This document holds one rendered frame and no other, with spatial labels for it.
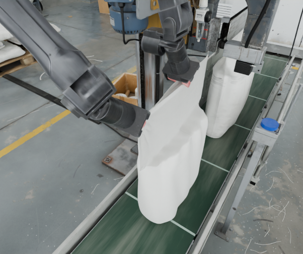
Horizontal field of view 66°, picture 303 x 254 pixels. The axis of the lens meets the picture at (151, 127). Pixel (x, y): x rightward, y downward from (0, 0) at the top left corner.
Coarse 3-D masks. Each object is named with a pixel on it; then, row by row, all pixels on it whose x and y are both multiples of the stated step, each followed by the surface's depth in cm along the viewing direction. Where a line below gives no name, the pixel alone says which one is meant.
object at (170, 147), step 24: (168, 96) 69; (192, 96) 90; (168, 120) 75; (192, 120) 93; (144, 144) 68; (168, 144) 82; (192, 144) 89; (144, 168) 82; (168, 168) 78; (192, 168) 99; (144, 192) 89; (168, 192) 85; (168, 216) 98
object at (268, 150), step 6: (300, 72) 174; (300, 78) 139; (288, 90) 186; (294, 90) 134; (288, 102) 140; (282, 126) 108; (270, 150) 117; (264, 156) 121; (264, 162) 123; (258, 168) 127; (258, 174) 130
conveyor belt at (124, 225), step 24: (264, 72) 217; (264, 96) 185; (240, 120) 162; (216, 144) 144; (240, 144) 144; (216, 168) 130; (192, 192) 118; (216, 192) 118; (120, 216) 108; (144, 216) 108; (192, 216) 108; (96, 240) 100; (120, 240) 100; (144, 240) 100; (168, 240) 100; (192, 240) 100
